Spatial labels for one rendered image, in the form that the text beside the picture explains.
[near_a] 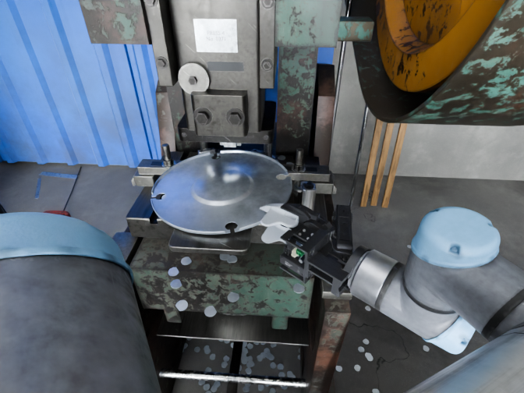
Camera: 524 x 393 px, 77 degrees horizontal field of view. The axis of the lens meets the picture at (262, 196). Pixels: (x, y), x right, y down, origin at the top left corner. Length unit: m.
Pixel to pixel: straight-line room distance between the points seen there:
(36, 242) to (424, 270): 0.35
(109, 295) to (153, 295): 0.64
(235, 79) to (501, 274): 0.48
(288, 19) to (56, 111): 1.97
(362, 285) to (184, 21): 0.50
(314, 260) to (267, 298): 0.28
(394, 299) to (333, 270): 0.09
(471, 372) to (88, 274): 0.23
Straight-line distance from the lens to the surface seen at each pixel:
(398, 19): 0.83
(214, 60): 0.63
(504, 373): 0.27
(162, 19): 0.60
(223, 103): 0.61
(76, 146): 2.46
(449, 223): 0.39
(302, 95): 0.90
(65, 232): 0.20
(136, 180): 0.87
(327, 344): 0.79
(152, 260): 0.76
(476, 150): 2.38
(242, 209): 0.62
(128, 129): 2.21
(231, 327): 1.02
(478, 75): 0.41
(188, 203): 0.66
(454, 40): 0.52
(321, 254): 0.51
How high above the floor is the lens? 1.18
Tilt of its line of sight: 37 degrees down
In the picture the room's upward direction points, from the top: straight up
